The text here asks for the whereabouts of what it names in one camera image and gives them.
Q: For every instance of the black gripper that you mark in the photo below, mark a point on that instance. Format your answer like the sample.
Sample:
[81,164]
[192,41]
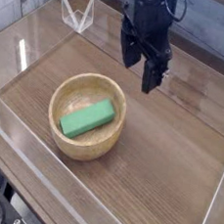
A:
[144,32]

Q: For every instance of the green rectangular block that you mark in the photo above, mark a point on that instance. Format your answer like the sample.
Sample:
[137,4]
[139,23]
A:
[82,121]

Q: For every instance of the wooden bowl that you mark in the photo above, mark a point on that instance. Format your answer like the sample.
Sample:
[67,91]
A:
[76,93]

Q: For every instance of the clear acrylic corner bracket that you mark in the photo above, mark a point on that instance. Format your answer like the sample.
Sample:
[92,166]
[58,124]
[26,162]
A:
[77,20]

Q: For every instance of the clear acrylic tray wall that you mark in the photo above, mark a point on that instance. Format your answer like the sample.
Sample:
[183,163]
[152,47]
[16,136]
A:
[45,184]

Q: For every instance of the black metal table frame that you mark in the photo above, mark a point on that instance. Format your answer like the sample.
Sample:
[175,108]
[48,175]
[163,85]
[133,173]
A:
[17,211]

